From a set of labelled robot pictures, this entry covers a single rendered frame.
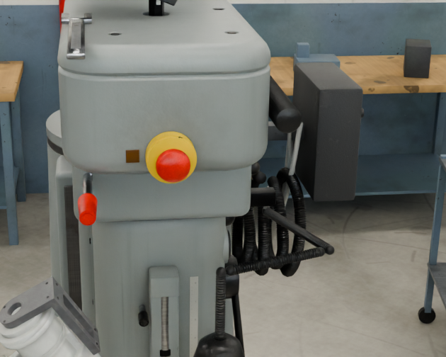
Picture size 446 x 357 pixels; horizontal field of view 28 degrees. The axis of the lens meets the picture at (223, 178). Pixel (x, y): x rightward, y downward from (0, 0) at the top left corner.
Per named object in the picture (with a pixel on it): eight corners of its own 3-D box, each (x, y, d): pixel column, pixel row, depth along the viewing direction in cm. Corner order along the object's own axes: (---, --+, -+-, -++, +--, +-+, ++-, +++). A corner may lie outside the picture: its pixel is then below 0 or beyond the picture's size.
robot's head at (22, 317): (37, 397, 90) (102, 361, 89) (-14, 345, 85) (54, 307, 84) (35, 355, 95) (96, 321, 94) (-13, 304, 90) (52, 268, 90)
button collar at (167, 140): (197, 183, 106) (197, 135, 104) (146, 185, 105) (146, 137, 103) (195, 177, 108) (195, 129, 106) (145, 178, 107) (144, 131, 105)
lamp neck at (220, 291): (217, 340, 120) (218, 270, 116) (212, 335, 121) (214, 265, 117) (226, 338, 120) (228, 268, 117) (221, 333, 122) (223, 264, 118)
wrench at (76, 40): (94, 59, 95) (94, 52, 95) (56, 60, 95) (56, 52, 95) (91, 18, 118) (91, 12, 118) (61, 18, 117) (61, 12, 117)
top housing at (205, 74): (276, 174, 109) (281, 46, 104) (60, 181, 106) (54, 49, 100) (221, 80, 153) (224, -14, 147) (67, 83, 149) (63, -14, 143)
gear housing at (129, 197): (253, 219, 121) (256, 149, 118) (73, 227, 118) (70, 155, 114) (219, 142, 152) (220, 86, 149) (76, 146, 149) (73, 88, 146)
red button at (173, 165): (191, 184, 103) (191, 151, 101) (156, 185, 102) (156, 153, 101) (187, 174, 106) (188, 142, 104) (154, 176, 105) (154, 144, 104)
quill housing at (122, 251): (231, 404, 136) (236, 210, 124) (95, 413, 133) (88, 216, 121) (214, 339, 153) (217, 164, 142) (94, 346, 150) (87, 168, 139)
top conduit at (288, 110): (301, 133, 111) (303, 106, 110) (268, 134, 110) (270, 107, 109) (242, 54, 153) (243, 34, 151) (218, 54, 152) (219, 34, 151)
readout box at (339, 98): (362, 201, 159) (370, 87, 152) (312, 203, 158) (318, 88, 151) (333, 163, 178) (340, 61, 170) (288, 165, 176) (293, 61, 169)
